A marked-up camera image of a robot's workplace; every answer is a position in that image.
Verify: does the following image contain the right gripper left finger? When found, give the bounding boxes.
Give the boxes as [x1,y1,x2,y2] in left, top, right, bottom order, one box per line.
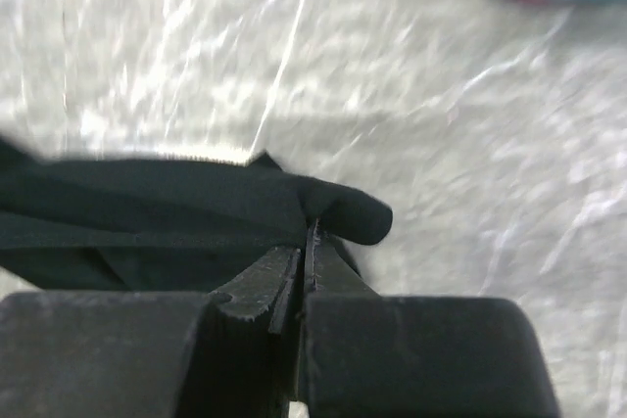
[1,248,302,417]

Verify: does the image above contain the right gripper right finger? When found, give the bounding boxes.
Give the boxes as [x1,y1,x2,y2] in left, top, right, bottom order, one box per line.
[294,226,561,417]

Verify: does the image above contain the black t shirt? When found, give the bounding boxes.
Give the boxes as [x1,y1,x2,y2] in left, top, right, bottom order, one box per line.
[1,141,393,292]

